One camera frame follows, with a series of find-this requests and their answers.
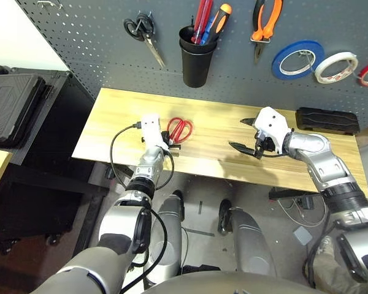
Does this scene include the small black ribbed case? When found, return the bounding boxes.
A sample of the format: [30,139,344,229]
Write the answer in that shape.
[296,107,361,137]

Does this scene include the grey sneaker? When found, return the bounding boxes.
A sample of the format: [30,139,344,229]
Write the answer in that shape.
[318,235,335,255]

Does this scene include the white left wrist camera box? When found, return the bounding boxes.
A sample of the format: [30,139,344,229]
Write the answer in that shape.
[140,113,170,151]

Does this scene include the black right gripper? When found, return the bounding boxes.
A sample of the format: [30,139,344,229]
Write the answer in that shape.
[228,117,280,159]

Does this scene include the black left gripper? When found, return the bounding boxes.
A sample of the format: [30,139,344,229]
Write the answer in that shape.
[159,130,182,153]

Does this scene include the red handled screwdriver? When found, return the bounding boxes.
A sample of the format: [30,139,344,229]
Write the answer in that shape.
[190,0,214,44]

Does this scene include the khaki trouser leg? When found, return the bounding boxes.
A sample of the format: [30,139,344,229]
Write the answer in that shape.
[306,251,368,294]

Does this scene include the silver robot leg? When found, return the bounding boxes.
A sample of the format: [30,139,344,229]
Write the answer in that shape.
[217,198,277,278]
[142,189,185,285]

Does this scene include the large black tool case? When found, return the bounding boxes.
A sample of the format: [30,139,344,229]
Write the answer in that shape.
[0,66,47,148]

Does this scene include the black metal table foot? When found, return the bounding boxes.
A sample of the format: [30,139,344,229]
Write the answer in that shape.
[269,187,321,202]
[105,164,132,180]

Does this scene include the white floor cable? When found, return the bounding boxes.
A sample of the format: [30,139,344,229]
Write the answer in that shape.
[275,195,328,227]

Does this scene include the black handled scissors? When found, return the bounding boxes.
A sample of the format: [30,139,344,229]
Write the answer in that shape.
[123,11,166,69]

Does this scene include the black power adapter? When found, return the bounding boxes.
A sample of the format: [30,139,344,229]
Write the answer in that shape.
[297,195,313,211]

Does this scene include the silver left robot leg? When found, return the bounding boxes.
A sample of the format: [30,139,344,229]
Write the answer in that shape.
[142,189,185,285]

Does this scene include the blue handled screwdriver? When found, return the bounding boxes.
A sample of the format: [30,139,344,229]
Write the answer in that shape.
[200,15,217,45]

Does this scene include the grey robot torso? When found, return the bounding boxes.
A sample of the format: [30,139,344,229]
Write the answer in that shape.
[140,271,320,294]

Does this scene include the orange black screwdriver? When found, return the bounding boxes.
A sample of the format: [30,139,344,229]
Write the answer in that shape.
[207,3,233,43]

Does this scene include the white tape roll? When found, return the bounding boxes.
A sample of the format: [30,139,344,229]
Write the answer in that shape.
[314,51,359,85]

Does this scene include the grey metal pegboard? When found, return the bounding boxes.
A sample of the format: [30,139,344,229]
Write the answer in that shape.
[15,0,368,129]

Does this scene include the orange black pliers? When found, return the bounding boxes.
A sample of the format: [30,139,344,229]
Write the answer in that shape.
[250,0,283,64]

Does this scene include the blue tape roll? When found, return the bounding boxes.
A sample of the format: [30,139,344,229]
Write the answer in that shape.
[271,39,325,81]

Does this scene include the red handled scissors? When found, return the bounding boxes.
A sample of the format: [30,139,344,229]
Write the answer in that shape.
[167,117,194,145]

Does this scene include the black plastic cup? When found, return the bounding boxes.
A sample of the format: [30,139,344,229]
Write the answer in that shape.
[178,25,218,55]
[180,48,216,89]

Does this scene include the grey floor pad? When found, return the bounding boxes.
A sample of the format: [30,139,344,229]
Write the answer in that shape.
[293,226,313,245]

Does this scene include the silver right robot leg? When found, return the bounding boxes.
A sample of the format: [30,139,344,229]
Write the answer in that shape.
[217,198,277,278]

